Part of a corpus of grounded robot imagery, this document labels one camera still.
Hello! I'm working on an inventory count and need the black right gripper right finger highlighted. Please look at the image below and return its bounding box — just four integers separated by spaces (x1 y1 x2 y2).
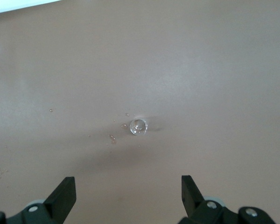
178 175 278 224

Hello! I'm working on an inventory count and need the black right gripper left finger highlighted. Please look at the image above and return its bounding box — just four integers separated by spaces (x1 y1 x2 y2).
0 176 77 224

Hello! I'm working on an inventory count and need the small clear glass cup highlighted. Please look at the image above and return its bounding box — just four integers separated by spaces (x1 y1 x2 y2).
129 118 148 136

